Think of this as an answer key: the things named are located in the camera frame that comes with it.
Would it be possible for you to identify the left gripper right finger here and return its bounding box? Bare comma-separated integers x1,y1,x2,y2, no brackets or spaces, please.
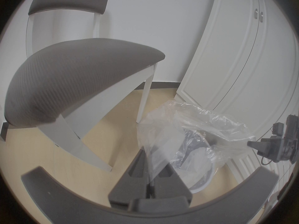
151,148,193,207

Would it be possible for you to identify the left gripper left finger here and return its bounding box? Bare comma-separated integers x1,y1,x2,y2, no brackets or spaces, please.
108,149,148,211

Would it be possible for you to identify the clear plastic bag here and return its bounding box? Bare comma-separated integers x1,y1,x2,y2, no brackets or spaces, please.
136,99,256,188

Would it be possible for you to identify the white trash bin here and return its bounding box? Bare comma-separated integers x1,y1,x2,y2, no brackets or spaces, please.
172,131,221,194

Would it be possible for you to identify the grey padded white chair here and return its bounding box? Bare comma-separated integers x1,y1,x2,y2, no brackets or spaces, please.
5,0,166,173

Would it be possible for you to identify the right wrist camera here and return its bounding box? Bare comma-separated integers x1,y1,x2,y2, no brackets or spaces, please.
272,123,286,137

